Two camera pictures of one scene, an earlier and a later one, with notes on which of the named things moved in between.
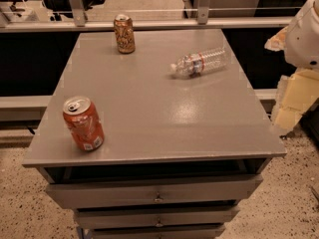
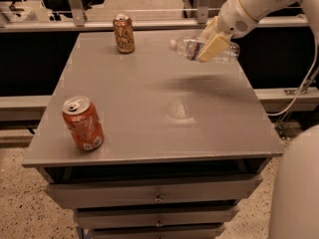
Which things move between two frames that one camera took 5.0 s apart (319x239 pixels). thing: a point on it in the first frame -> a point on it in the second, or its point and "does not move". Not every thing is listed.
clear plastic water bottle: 201,63 -> 189,48
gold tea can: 124,29 does not move
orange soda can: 85,121 does not move
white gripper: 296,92 -> 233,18
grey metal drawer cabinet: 180,155 does not move
